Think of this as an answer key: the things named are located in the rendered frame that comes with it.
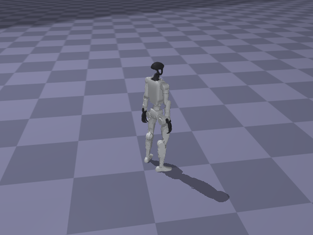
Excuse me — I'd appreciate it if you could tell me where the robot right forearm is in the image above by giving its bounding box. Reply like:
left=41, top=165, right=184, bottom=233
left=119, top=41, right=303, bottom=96
left=164, top=101, right=171, bottom=121

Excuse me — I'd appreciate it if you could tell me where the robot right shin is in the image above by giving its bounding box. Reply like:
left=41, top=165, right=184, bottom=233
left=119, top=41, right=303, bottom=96
left=158, top=142, right=166, bottom=168

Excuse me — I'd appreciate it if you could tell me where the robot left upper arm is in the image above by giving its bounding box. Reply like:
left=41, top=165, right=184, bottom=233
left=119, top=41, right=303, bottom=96
left=144, top=77, right=150, bottom=98

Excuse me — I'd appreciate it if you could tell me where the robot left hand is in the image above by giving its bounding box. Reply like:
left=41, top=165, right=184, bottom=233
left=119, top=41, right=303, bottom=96
left=141, top=108, right=148, bottom=123

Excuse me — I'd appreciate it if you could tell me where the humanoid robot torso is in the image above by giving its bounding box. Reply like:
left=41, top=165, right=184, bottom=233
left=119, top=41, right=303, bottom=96
left=148, top=75, right=165, bottom=120

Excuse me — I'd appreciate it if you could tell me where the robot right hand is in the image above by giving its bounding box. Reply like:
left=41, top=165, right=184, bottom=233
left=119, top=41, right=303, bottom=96
left=166, top=118, right=172, bottom=134

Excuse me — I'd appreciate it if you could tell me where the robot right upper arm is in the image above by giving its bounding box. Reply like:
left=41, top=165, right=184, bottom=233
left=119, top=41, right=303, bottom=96
left=160, top=82, right=169, bottom=106

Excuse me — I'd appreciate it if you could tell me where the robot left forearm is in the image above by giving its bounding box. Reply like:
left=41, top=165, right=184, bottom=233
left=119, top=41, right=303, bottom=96
left=142, top=96, right=149, bottom=111

